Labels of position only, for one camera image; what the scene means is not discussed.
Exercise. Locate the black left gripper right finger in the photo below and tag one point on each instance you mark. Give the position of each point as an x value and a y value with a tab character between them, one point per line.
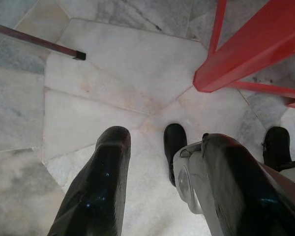
248	196

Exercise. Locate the silver clothes rack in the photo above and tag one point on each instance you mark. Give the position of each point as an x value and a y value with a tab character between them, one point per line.
39	41

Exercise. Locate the red plastic stool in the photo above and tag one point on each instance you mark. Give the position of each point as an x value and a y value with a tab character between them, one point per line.
248	49

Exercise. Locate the robot right leg black foot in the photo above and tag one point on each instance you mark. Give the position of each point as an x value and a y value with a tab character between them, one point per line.
276	142

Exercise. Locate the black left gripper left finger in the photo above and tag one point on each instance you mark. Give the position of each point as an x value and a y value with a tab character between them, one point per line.
100	184

